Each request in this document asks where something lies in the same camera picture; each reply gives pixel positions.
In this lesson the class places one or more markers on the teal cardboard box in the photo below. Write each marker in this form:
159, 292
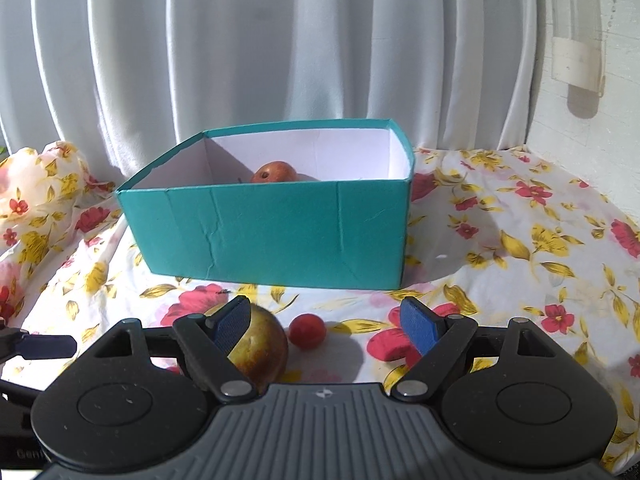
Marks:
280, 235

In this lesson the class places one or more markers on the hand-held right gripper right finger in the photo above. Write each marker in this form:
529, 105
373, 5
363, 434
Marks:
419, 327

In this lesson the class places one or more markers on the white wall pipe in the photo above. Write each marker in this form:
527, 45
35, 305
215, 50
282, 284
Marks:
580, 60

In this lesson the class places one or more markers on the large green-red apple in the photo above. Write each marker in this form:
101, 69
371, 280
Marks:
265, 355

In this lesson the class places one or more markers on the white curtain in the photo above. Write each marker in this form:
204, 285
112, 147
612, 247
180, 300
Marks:
250, 50

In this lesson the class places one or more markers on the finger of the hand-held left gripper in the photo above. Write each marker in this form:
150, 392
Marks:
45, 347
15, 389

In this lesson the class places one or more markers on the small red plum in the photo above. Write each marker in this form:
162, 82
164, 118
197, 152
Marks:
307, 331

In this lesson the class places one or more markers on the small red apple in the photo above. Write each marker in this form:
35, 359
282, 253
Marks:
272, 174

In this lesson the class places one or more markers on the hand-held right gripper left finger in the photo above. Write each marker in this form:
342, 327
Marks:
231, 325

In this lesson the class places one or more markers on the floral tablecloth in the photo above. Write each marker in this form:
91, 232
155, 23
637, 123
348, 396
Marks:
500, 260

